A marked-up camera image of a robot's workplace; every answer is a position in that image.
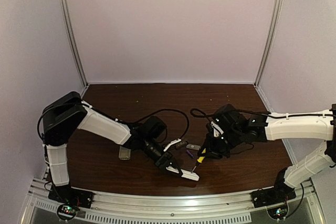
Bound white remote control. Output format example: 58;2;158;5
181;169;199;182

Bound purple battery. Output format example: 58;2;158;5
186;150;195;158

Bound grey battery cover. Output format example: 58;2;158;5
186;144;201;151

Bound yellow handled screwdriver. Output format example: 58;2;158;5
191;148;206;173

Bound grey remote control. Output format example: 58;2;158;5
118;146;131;161

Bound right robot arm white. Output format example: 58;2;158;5
198;104;335;192

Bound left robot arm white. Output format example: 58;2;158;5
37;91;183;187

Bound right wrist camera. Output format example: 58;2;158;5
206;121;224;137

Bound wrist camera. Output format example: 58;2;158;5
163;138;188;152
206;121;224;137

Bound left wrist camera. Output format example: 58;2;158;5
163;138;188;152

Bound aluminium front rail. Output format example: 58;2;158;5
18;186;326;223

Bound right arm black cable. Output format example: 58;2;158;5
190;108;336;130

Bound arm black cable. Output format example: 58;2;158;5
36;102;190;151
190;108;336;130

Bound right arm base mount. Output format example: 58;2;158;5
250;186;296;208

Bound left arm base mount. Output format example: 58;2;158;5
48;186;93;209

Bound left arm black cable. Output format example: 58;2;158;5
36;102;190;151

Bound right aluminium frame post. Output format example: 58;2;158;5
254;0;284;89

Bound aluminium frame post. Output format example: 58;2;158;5
60;0;88;88
254;0;284;89

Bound left aluminium frame post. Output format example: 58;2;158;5
60;0;88;88

